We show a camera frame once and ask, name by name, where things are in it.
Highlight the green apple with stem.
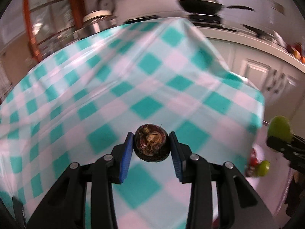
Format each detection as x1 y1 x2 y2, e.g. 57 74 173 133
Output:
255 160 270 177

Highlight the dark red apple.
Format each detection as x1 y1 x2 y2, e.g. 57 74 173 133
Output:
245 148 259 177

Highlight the dark wrinkled fruit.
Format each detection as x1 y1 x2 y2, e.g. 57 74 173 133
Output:
133 123 170 162

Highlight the white plastic bin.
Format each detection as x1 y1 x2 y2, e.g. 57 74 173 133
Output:
212 121 297 229

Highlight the white kitchen cabinet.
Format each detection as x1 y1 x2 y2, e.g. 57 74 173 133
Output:
200 27 304 136

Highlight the teal pink checkered tablecloth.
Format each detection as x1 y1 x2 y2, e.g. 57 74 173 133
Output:
1 18 264 219

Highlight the black gas stove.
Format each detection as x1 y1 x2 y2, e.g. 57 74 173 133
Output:
124 14 238 32

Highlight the black wok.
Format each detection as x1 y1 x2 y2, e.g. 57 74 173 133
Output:
177 0 254 15

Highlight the steel pot with white lid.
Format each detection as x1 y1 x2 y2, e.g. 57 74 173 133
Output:
73 10 117 40

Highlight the brown wooden window frame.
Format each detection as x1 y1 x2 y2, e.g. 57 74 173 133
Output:
23 0 86 63

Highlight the round wall gauge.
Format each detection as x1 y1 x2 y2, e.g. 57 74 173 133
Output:
96 0 116 14

